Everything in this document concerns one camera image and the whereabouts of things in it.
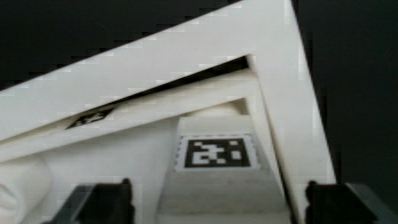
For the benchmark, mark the white leg with tag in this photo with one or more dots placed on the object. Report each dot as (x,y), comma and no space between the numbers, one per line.
(221,187)

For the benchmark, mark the white square tabletop part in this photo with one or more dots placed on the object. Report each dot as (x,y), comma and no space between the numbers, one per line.
(116,145)

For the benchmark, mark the white U-shaped fence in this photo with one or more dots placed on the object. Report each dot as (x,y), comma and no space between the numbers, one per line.
(250,29)

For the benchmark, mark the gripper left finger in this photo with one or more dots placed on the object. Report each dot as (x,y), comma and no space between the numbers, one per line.
(99,205)

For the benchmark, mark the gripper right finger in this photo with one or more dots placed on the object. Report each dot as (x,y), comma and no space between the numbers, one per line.
(346,204)

